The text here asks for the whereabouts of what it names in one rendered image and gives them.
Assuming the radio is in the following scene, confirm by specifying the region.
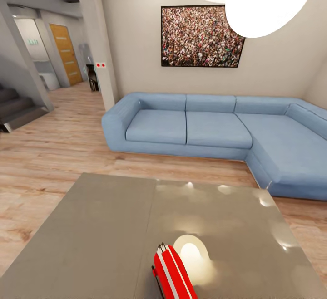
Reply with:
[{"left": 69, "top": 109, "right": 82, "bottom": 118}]
[{"left": 152, "top": 243, "right": 198, "bottom": 299}]

